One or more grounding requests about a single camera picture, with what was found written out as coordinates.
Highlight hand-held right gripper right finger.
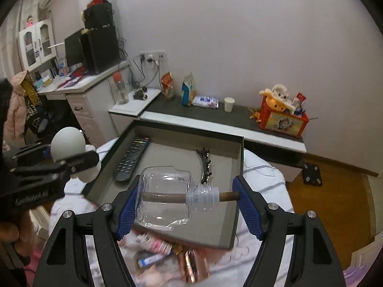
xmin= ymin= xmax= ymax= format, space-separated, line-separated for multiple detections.
xmin=232 ymin=176 xmax=349 ymax=287

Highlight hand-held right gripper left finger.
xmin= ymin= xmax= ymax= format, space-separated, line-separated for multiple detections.
xmin=35 ymin=175 xmax=142 ymax=287

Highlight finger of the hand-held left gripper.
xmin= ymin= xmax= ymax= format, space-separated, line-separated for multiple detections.
xmin=10 ymin=143 xmax=52 ymax=167
xmin=12 ymin=151 xmax=100 ymax=187

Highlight white round night light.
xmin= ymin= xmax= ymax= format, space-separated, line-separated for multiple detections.
xmin=50 ymin=126 xmax=101 ymax=183

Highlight clear glass bottle with cork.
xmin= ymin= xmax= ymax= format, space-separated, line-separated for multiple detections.
xmin=135 ymin=166 xmax=240 ymax=231

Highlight blue white tube box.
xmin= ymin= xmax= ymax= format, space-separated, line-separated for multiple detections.
xmin=138 ymin=253 xmax=169 ymax=268

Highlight grey shallow storage box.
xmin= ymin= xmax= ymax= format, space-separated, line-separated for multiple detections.
xmin=82 ymin=120 xmax=245 ymax=251

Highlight person's left hand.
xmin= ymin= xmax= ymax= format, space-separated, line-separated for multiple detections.
xmin=0 ymin=220 xmax=20 ymax=243

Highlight black office chair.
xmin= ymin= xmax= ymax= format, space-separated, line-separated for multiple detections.
xmin=24 ymin=96 xmax=79 ymax=144

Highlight white bed quilt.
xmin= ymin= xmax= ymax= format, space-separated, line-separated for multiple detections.
xmin=49 ymin=139 xmax=295 ymax=287

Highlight pink jacket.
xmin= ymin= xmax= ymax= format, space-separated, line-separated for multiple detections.
xmin=6 ymin=71 xmax=38 ymax=138

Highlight black remote control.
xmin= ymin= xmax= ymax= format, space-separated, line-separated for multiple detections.
xmin=113 ymin=137 xmax=150 ymax=182

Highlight white desk with drawers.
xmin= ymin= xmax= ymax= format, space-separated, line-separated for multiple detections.
xmin=37 ymin=60 xmax=130 ymax=145

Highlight black hair clip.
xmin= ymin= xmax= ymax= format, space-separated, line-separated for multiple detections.
xmin=196 ymin=148 xmax=214 ymax=183

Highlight black floor scale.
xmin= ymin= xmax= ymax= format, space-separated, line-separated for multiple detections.
xmin=302 ymin=162 xmax=324 ymax=186

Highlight white side table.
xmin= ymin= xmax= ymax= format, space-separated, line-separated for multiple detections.
xmin=108 ymin=88 xmax=162 ymax=138

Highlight clear bottle with red cap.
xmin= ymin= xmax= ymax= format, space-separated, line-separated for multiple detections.
xmin=112 ymin=72 xmax=130 ymax=105

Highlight red fabric item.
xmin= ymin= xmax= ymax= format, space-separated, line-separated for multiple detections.
xmin=70 ymin=66 xmax=89 ymax=80

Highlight orange toy crate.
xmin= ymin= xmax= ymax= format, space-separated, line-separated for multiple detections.
xmin=259 ymin=96 xmax=310 ymax=138

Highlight dark-top low cabinet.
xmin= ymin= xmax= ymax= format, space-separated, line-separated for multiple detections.
xmin=140 ymin=96 xmax=307 ymax=183

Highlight white glass-door cabinet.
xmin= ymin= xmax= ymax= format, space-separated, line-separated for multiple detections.
xmin=18 ymin=19 xmax=57 ymax=72

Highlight white curtain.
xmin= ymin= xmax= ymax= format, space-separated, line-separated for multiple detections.
xmin=0 ymin=0 xmax=39 ymax=78

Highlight black monitor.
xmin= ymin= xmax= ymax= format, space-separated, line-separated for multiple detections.
xmin=64 ymin=28 xmax=86 ymax=68

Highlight black computer tower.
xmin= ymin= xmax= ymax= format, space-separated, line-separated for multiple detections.
xmin=80 ymin=25 xmax=120 ymax=75

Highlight yellow plush toy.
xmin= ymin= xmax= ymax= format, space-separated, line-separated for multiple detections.
xmin=260 ymin=88 xmax=295 ymax=113

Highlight orange snack bag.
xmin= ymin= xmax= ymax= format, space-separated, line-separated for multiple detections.
xmin=161 ymin=72 xmax=175 ymax=101

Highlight wet wipes pack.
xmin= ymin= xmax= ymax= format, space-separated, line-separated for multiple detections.
xmin=192 ymin=95 xmax=219 ymax=109

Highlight red card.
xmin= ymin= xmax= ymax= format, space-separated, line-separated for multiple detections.
xmin=295 ymin=93 xmax=307 ymax=114

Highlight white plush toy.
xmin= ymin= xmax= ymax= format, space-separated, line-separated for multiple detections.
xmin=271 ymin=84 xmax=289 ymax=100

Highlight purple cloth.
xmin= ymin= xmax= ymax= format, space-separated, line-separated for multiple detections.
xmin=343 ymin=263 xmax=372 ymax=287

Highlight blue white snack bag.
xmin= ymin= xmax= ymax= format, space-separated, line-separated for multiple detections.
xmin=181 ymin=73 xmax=195 ymax=107

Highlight black speaker box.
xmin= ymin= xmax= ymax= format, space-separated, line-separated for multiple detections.
xmin=83 ymin=2 xmax=113 ymax=30

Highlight black power cables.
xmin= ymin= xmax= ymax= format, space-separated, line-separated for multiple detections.
xmin=129 ymin=55 xmax=162 ymax=89

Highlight white wall power outlet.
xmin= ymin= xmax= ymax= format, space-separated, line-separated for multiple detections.
xmin=139 ymin=50 xmax=166 ymax=63

